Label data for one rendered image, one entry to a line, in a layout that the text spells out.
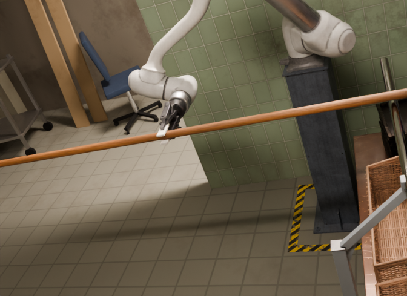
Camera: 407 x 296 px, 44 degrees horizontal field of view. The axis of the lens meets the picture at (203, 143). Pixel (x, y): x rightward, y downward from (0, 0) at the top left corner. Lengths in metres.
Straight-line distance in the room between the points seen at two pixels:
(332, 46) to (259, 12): 0.77
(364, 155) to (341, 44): 0.58
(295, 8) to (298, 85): 0.50
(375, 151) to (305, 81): 0.47
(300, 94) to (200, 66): 0.79
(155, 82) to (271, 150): 1.40
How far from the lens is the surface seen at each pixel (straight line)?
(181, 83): 2.11
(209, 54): 3.04
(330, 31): 2.24
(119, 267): 3.35
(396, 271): 1.82
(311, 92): 2.52
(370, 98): 1.71
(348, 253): 1.60
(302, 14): 2.17
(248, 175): 3.47
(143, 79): 2.13
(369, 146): 2.58
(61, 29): 5.11
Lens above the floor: 2.06
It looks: 30 degrees down
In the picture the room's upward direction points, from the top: 21 degrees counter-clockwise
